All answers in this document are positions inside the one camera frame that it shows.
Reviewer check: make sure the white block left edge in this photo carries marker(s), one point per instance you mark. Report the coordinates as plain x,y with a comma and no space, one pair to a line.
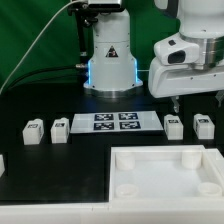
2,166

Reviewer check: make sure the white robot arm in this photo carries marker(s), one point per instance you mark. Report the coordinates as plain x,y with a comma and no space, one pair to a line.
112,69

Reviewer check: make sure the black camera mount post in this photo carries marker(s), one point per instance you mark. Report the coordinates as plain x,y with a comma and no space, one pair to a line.
85,18

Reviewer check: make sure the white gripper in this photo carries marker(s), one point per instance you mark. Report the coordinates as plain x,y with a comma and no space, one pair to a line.
176,80

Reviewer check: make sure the tag sheet white plate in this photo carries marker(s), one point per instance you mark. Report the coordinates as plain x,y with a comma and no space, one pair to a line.
116,122

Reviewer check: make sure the white square tabletop part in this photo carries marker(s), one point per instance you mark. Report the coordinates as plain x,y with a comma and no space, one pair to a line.
166,172

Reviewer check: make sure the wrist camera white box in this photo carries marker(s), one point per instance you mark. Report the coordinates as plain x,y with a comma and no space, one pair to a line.
174,50

